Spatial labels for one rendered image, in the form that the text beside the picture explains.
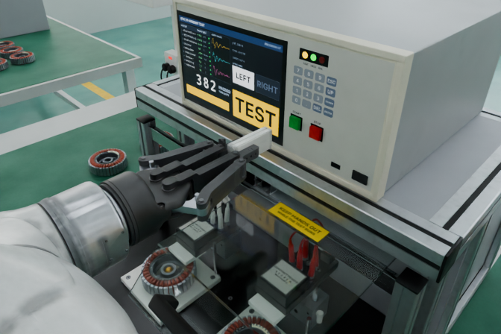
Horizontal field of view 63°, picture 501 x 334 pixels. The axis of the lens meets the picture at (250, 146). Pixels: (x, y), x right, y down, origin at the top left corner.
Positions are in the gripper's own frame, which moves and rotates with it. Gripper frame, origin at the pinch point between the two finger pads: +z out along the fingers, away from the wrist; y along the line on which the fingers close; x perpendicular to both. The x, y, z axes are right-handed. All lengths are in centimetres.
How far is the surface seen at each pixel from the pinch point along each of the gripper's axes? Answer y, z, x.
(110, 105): -112, 31, -44
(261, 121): -7.2, 9.5, -2.6
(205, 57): -20.8, 9.5, 4.8
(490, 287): 27, 46, -43
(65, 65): -168, 37, -44
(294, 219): 5.5, 3.5, -11.7
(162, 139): -32.3, 5.9, -15.0
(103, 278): -31, -13, -41
